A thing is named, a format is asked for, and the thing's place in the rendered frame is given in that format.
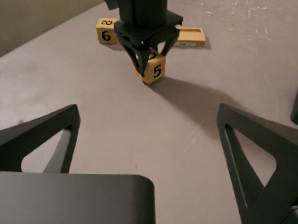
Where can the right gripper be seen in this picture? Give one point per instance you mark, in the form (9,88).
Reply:
(153,24)

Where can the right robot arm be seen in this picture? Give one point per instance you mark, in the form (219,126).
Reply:
(126,14)

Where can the tan cube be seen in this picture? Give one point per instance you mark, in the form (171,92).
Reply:
(105,31)
(155,67)

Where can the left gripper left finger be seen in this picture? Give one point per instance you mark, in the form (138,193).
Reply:
(18,141)

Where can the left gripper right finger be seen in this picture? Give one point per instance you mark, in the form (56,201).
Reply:
(258,204)

